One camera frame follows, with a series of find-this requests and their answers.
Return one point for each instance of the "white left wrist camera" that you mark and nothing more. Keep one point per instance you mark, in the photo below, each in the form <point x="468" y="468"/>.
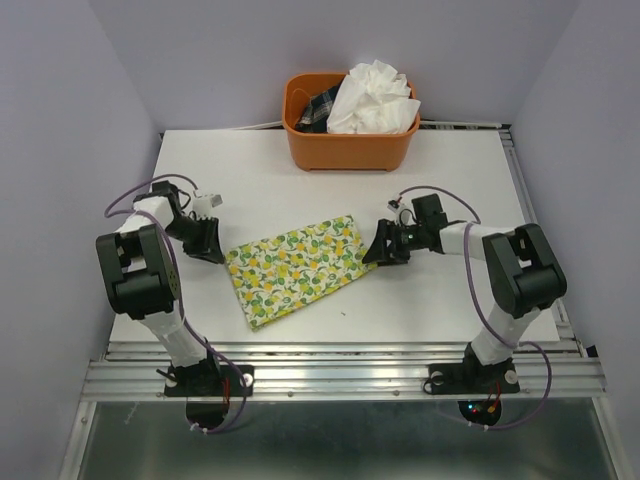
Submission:
<point x="203" y="206"/>

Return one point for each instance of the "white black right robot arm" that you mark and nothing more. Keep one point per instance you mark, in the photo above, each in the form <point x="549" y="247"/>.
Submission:
<point x="525" y="279"/>

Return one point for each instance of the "orange plastic basket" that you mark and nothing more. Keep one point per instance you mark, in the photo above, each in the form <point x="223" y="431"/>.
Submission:
<point x="324" y="151"/>

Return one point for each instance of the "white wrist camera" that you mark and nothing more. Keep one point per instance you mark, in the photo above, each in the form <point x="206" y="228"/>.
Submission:
<point x="203" y="206"/>
<point x="403" y="214"/>

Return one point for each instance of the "lemon print skirt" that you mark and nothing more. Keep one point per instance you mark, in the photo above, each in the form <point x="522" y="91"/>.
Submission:
<point x="276" y="276"/>

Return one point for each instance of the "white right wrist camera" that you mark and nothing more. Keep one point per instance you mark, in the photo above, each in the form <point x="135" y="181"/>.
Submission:
<point x="403" y="214"/>

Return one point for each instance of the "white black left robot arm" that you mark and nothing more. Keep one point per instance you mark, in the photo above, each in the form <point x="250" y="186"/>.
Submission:
<point x="141" y="279"/>

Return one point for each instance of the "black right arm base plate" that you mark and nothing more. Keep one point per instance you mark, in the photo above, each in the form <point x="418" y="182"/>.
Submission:
<point x="468" y="379"/>

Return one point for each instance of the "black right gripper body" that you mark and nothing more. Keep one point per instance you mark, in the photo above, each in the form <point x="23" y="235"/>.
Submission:
<point x="406" y="239"/>

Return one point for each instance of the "aluminium front rail frame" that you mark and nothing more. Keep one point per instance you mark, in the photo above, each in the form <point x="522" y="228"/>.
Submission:
<point x="338" y="371"/>

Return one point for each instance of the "white crumpled skirt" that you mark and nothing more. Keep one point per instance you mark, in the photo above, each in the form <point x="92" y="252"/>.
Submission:
<point x="373" y="98"/>

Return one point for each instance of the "dark plaid skirt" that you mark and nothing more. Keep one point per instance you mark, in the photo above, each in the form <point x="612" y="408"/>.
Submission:
<point x="316" y="113"/>

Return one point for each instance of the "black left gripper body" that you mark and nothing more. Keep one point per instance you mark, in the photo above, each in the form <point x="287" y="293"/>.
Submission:
<point x="183" y="229"/>

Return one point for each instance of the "aluminium right side rail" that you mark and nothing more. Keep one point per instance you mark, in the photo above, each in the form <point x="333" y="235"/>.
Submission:
<point x="558" y="312"/>

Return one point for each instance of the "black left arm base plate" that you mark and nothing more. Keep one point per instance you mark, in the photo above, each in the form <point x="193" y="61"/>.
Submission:
<point x="199" y="381"/>

